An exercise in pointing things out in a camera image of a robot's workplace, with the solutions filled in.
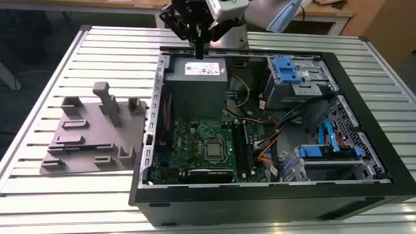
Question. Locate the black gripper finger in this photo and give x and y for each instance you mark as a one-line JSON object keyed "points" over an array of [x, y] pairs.
{"points": [[218, 30], [174, 23]]}

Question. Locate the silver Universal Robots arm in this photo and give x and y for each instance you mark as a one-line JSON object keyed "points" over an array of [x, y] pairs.
{"points": [[233, 36]]}

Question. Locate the blue plastic drive latch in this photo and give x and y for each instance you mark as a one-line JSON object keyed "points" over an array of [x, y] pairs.
{"points": [[285, 70]]}

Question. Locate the grey power supply unit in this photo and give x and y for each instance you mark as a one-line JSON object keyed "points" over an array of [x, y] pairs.
{"points": [[194, 97]]}

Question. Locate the grey metal drive cage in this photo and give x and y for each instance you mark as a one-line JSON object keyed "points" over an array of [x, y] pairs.
{"points": [[305, 92]]}

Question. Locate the green motherboard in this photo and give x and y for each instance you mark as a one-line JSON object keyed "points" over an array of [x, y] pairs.
{"points": [[185, 136]]}

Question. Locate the grey parts rack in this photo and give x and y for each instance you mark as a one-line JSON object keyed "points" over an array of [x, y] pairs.
{"points": [[93, 117]]}

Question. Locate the silver CPU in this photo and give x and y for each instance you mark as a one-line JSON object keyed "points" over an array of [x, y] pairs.
{"points": [[213, 149]]}

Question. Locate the brown wooden cabinet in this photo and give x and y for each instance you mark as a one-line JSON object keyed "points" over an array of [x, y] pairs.
{"points": [[389, 24]]}

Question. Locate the CPU socket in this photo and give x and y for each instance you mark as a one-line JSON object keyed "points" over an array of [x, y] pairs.
{"points": [[213, 161]]}

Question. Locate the hard disk in blue carrier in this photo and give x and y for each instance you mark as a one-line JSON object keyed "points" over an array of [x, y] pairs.
{"points": [[309, 152]]}

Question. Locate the black graphics card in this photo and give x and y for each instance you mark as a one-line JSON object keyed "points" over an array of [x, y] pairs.
{"points": [[210, 174]]}

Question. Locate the grey metal disk bay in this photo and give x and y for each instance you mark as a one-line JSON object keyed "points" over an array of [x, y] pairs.
{"points": [[330, 166]]}

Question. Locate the black open PC case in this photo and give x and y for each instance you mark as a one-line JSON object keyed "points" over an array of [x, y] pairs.
{"points": [[226, 209]]}

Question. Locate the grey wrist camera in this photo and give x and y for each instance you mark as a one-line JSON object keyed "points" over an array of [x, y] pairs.
{"points": [[226, 9]]}

